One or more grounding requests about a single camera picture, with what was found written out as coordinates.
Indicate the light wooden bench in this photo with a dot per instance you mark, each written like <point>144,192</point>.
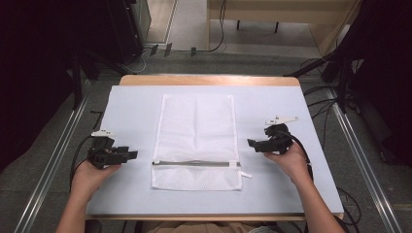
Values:
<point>285,9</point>

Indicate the black cabinet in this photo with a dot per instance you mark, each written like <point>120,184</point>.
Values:
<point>123,26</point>

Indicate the light blue table mat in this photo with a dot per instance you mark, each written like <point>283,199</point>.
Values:
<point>136,110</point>

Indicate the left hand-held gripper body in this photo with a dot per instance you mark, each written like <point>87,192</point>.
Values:
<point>103,155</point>

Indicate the white mesh laundry bag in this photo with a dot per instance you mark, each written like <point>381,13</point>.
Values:
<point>197,136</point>

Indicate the wooden table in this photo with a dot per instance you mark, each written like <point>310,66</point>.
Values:
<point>207,80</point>

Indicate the black stand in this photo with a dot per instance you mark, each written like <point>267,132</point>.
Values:
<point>77,84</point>
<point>340,77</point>

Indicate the person's left hand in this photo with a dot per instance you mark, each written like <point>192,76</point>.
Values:
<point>92,176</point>

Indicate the person's right hand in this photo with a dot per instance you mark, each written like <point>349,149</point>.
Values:
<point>291,161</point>

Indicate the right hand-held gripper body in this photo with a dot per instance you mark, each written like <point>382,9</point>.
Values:
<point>277,140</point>

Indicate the person's beige clothing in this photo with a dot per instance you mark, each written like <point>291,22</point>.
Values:
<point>207,227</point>

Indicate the black curtain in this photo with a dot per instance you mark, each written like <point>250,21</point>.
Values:
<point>32,64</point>
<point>385,64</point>

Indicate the metal floor rail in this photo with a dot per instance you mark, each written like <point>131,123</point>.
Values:
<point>366,168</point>
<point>48,168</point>

